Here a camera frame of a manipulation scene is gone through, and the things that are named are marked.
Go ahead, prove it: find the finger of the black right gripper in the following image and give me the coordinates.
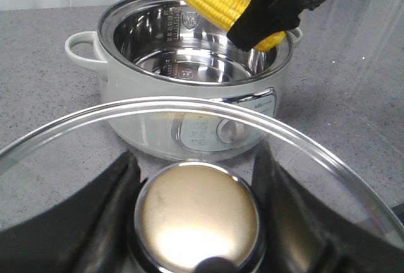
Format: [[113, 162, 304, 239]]
[[227, 0, 325, 52]]

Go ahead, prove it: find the glass pot lid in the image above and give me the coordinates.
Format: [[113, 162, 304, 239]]
[[1, 97, 403, 272]]

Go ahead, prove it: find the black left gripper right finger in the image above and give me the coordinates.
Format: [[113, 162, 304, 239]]
[[252, 142, 403, 272]]

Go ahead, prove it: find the pale green electric cooking pot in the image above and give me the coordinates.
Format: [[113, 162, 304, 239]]
[[65, 0, 302, 161]]

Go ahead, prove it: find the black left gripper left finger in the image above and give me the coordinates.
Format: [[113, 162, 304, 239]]
[[1, 152, 140, 272]]

